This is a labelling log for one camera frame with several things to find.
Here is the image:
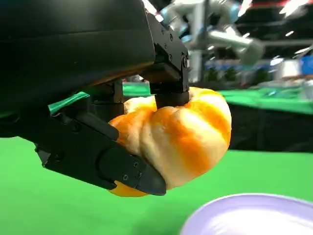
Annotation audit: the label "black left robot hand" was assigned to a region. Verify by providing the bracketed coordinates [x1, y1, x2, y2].
[0, 0, 190, 196]

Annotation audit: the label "orange and white bread roll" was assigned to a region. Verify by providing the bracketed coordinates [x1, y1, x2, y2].
[107, 86, 232, 198]

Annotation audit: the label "green table cloth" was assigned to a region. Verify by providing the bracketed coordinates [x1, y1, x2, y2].
[0, 91, 313, 235]

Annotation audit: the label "green background table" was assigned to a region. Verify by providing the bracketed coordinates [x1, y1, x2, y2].
[122, 82, 313, 116]

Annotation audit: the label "lilac plate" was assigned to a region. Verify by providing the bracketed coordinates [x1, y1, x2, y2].
[180, 193, 313, 235]

